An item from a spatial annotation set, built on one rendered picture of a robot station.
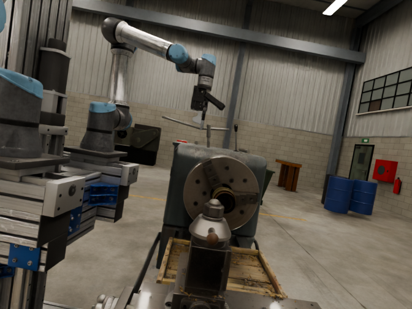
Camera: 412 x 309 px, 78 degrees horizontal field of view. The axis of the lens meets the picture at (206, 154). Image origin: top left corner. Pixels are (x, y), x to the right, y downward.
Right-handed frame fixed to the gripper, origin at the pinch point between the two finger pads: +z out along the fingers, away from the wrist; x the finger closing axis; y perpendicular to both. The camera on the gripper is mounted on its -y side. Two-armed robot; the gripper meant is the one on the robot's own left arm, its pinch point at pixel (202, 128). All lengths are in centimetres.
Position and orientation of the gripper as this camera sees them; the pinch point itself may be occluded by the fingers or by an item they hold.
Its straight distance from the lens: 127.1
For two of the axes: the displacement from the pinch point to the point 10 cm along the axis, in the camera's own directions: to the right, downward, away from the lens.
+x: 0.3, 0.6, -10.0
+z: -1.6, 9.9, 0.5
